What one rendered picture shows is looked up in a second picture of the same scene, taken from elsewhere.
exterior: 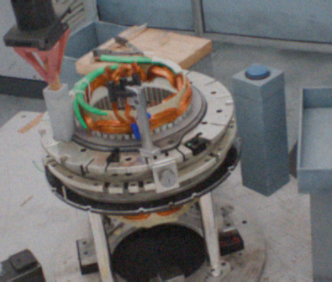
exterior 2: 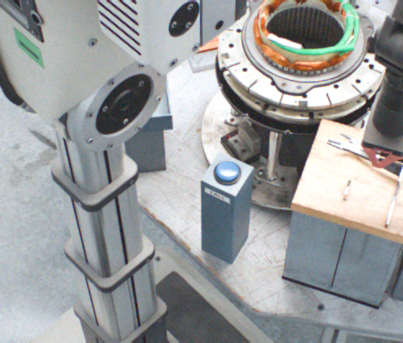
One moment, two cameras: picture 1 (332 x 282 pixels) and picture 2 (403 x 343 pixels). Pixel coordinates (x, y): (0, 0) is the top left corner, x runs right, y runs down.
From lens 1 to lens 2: 2.24 m
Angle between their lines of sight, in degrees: 91
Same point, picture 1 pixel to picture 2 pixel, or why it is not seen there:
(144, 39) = (375, 200)
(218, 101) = (235, 57)
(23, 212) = not seen: outside the picture
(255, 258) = (209, 135)
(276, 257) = (194, 153)
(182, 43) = (324, 193)
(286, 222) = (193, 192)
